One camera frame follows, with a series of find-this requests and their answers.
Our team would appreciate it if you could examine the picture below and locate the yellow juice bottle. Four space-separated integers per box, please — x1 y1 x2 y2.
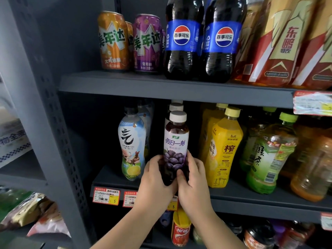
204 107 244 189
198 103 229 164

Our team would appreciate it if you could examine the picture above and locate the red and yellow drink can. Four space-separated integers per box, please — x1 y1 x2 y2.
171 207 192 247

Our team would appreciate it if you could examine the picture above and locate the pink snack bag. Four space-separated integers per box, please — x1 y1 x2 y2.
27 203 71 238

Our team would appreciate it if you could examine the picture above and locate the orange soda can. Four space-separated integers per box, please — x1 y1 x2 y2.
98 11 130 71
126 21 134 69

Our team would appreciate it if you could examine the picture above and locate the dark bottle with orange label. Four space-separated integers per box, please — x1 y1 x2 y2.
243 224 276 249

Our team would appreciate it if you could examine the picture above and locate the purple grape juice bottle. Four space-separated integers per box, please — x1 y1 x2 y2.
165 100 184 127
162 110 190 186

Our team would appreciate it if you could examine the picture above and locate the person's right forearm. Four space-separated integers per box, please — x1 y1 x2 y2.
191 209 247 249

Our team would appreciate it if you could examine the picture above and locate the yellow price tag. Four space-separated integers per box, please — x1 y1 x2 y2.
167 196 179 211

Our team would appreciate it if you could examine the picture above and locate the green snack packet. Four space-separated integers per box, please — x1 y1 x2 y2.
0 188 33 222

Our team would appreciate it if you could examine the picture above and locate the green tea bottle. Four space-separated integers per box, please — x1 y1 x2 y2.
246 112 299 194
239 107 277 173

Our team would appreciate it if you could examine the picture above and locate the person's left hand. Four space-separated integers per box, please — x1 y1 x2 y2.
134 154 179 213

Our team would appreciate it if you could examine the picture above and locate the purple soda can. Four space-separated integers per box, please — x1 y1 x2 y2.
161 30 167 62
133 14 163 73

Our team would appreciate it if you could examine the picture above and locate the white printed plastic bag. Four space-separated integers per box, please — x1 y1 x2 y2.
0 75 33 169

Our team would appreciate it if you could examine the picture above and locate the dark bottle with red label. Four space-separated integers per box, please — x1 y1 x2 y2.
279 221 316 249

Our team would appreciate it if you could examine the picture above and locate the person's right hand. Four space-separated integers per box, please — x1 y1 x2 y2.
176 150 215 219

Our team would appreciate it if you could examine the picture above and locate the light blue soda water bottle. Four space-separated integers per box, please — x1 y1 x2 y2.
118 106 147 181
137 99 155 160

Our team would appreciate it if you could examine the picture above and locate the gold and red drink bottle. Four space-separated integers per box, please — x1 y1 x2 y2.
289 0 332 90
232 0 266 82
248 0 319 87

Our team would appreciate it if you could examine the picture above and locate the gold snack bag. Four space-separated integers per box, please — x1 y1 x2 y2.
0 192 53 232

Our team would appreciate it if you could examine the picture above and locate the cola bottle with blue label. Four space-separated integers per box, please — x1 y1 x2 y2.
201 0 247 83
163 0 205 81

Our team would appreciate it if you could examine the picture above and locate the red and white price tag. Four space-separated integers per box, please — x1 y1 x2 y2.
293 90 332 117
122 191 138 208
320 212 332 232
92 187 120 206

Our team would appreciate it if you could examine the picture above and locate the purple drink bottle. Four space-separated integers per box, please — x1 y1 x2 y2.
159 210 174 228

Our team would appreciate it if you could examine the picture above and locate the orange tea bottle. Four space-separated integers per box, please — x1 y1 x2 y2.
290 126 332 203

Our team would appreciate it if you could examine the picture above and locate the grey metal shelf unit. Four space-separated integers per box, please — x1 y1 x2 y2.
0 0 332 249

